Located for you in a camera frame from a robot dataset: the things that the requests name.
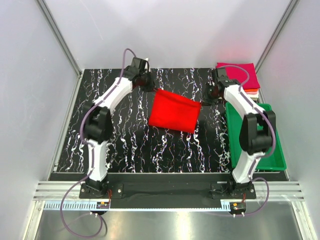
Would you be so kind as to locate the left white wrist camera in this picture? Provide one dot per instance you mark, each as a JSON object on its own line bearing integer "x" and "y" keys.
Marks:
{"x": 147, "y": 64}

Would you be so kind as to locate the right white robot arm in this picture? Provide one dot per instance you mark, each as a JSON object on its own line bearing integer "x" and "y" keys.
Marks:
{"x": 257, "y": 137}

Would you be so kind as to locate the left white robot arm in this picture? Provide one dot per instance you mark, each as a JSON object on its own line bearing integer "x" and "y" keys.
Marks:
{"x": 96, "y": 127}

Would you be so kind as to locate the black marbled table mat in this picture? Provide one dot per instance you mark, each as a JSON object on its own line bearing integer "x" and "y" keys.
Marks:
{"x": 136, "y": 147}

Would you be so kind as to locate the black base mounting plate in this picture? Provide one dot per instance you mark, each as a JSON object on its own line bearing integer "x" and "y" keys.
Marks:
{"x": 215, "y": 185}

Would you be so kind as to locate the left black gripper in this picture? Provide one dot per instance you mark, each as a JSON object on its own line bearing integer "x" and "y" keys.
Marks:
{"x": 151, "y": 87}

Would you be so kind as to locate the cream folded t shirt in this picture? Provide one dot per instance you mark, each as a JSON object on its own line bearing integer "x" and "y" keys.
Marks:
{"x": 255, "y": 98}

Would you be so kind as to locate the right aluminium frame post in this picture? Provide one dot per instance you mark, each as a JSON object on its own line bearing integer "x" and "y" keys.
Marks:
{"x": 289, "y": 10}

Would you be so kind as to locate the white slotted cable duct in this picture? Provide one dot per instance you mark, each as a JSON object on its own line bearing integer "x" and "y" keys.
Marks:
{"x": 77, "y": 205}

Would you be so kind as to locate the left aluminium frame post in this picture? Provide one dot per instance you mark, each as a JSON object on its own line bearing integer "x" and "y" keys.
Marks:
{"x": 58, "y": 35}

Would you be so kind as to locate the magenta folded t shirt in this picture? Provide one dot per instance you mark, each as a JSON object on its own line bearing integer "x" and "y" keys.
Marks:
{"x": 240, "y": 75}

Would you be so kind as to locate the red t shirt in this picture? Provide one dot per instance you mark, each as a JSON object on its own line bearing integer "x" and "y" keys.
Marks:
{"x": 174, "y": 112}

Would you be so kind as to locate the green plastic bin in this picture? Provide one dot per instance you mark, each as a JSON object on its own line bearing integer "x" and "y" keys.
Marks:
{"x": 275, "y": 162}

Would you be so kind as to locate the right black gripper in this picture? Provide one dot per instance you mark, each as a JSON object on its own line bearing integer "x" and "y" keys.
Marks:
{"x": 206, "y": 101}

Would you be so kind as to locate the aluminium frame post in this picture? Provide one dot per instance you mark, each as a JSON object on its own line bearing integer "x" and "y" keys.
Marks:
{"x": 289, "y": 10}
{"x": 58, "y": 35}

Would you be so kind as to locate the orange folded t shirt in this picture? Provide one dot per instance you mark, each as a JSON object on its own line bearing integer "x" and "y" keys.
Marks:
{"x": 251, "y": 90}

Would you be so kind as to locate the aluminium front rail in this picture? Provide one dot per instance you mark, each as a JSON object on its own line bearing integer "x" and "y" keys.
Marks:
{"x": 278, "y": 190}

